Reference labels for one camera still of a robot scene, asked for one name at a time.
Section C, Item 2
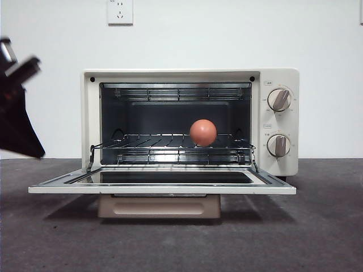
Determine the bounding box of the oven door with brown handle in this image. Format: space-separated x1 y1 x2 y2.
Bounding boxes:
28 166 297 219

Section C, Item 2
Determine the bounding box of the brown egg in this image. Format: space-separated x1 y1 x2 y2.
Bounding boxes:
189 118 218 147

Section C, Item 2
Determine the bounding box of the silver crumb tray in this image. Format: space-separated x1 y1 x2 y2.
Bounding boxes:
111 193 207 198

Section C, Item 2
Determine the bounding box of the cream temperature knob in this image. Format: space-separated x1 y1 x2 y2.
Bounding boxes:
268 88 293 112

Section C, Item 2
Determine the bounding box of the cream timer knob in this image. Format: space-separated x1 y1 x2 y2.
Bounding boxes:
267 133 291 157

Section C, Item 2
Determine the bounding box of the cream Toshiba toaster oven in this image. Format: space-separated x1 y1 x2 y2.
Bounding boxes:
82 69 299 179

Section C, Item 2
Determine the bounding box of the wire oven rack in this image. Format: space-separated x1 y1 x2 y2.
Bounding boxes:
90 133 256 150

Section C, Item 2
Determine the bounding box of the white wall socket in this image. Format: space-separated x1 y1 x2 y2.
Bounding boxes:
107 0 134 27

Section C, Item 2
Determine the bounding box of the wire heater guard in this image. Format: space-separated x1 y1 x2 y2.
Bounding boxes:
115 87 242 102
117 149 247 165

